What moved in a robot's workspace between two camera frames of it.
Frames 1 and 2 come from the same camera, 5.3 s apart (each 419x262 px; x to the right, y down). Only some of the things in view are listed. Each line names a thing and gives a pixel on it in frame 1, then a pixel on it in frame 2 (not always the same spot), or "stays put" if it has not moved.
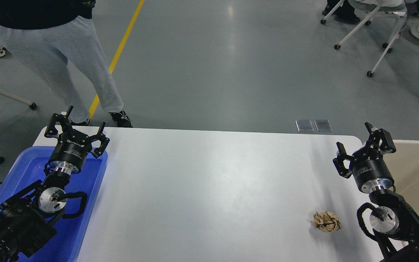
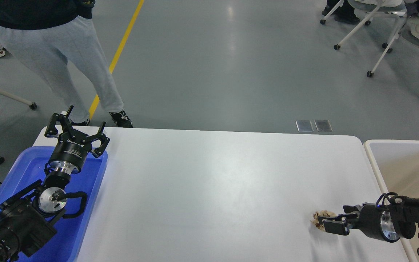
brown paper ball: x=326 y=220 stays put
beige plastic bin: x=416 y=167 stays put
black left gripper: x=72 y=150 stays put
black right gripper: x=369 y=167 -> x=374 y=222
